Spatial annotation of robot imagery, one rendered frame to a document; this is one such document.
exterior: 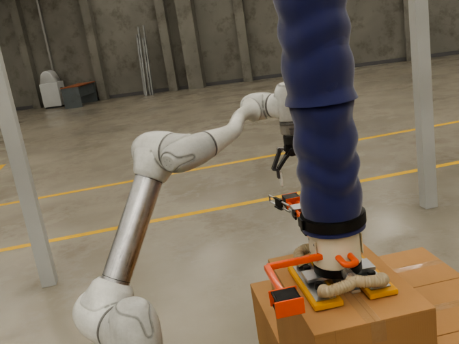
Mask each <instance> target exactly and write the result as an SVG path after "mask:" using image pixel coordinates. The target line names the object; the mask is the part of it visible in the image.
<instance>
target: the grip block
mask: <svg viewBox="0 0 459 344"><path fill-rule="evenodd" d="M268 295H269V300H270V306H273V308H274V310H275V313H276V318H277V319H280V318H283V317H289V316H293V315H299V314H302V313H305V303H304V297H301V296H300V295H299V293H298V291H297V289H296V285H294V286H291V287H284V288H281V289H274V290H271V291H268Z"/></svg>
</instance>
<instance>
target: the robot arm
mask: <svg viewBox="0 0 459 344"><path fill-rule="evenodd" d="M286 96H287V91H286V86H285V84H284V82H282V83H278V84H277V86H276V88H275V92H274V93H269V92H258V93H252V94H248V95H246V96H245V97H244V98H243V99H242V100H241V102H240V108H239V109H238V110H236V111H235V112H234V114H233V115H232V117H231V119H230V121H229V123H228V124H227V125H226V126H223V127H220V128H215V129H212V130H205V131H201V132H198V133H195V134H181V133H174V132H169V131H158V130H157V131H149V132H145V133H143V134H141V135H139V136H138V137H137V138H136V139H135V140H134V141H133V144H132V145H131V155H132V158H133V172H134V174H135V178H134V180H133V184H132V186H131V189H130V192H129V195H128V198H127V201H126V205H125V207H124V211H123V213H122V217H121V219H120V223H119V225H118V228H117V231H116V234H115V237H114V240H113V243H112V246H111V250H110V252H109V256H108V258H107V262H106V264H105V268H104V270H103V273H102V276H99V277H97V278H95V279H94V280H93V281H92V282H91V284H90V286H89V287H88V288H87V290H86V291H85V292H84V293H82V294H81V295H80V296H79V298H78V299H77V300H76V302H75V304H74V307H73V310H72V318H73V321H74V324H75V326H76V327H77V329H78V330H79V332H80V333H81V334H82V335H83V336H84V337H85V338H87V339H88V340H90V341H91V342H92V343H95V344H163V336H162V330H161V323H160V320H159V317H158V314H157V312H156V310H155V308H154V307H153V306H152V304H151V303H150V302H149V301H148V300H146V299H144V298H141V297H137V296H134V291H133V289H132V287H131V285H130V281H131V278H132V275H133V272H134V269H135V266H136V263H137V260H138V257H139V253H140V251H141V247H142V244H143V241H144V238H145V235H146V232H147V230H148V226H149V224H150V219H151V217H152V213H153V211H154V207H155V205H156V201H157V199H158V195H159V192H160V189H161V186H162V184H164V183H165V182H166V181H167V180H168V178H169V177H170V175H171V174H172V173H184V172H187V171H190V170H192V169H194V168H196V167H198V166H201V165H202V164H204V163H206V162H208V161H209V160H210V159H211V158H213V157H215V156H216V155H217V154H218V153H219V152H220V151H221V150H223V149H224V148H225V147H227V146H228V145H229V144H230V143H232V142H233V141H235V140H236V139H237V138H238V137H239V136H240V134H241V132H242V129H243V126H244V122H245V121H246V120H249V121H252V122H255V121H260V120H264V119H267V118H271V117H274V118H277V119H279V124H280V130H281V134H282V135H283V144H284V146H283V147H277V153H276V156H275V159H274V162H273V165H272V167H271V169H272V170H273V171H276V172H277V178H278V179H279V180H280V185H281V187H283V178H282V172H281V168H282V166H283V165H284V163H285V162H286V160H287V159H288V158H289V156H295V155H296V154H295V153H294V149H293V136H294V123H293V121H292V117H291V114H290V109H289V107H286V106H285V101H286ZM283 150H284V151H285V154H284V156H283V158H282V159H281V161H280V163H279V164H278V165H277V163H278V161H279V158H280V155H281V153H282V151H283Z"/></svg>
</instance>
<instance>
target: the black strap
mask: <svg viewBox="0 0 459 344"><path fill-rule="evenodd" d="M366 222H367V218H366V210H365V208H364V207H363V206H362V209H361V213H360V215H359V216H358V217H356V218H353V219H352V220H348V221H345V222H340V223H318V222H314V221H311V220H307V219H306V218H304V216H303V213H302V212H301V213H300V217H298V225H299V227H300V228H301V229H302V230H305V231H307V232H310V233H314V234H318V235H337V234H343V233H349V232H351V231H355V230H357V229H360V228H361V227H362V226H363V225H364V224H365V223H366Z"/></svg>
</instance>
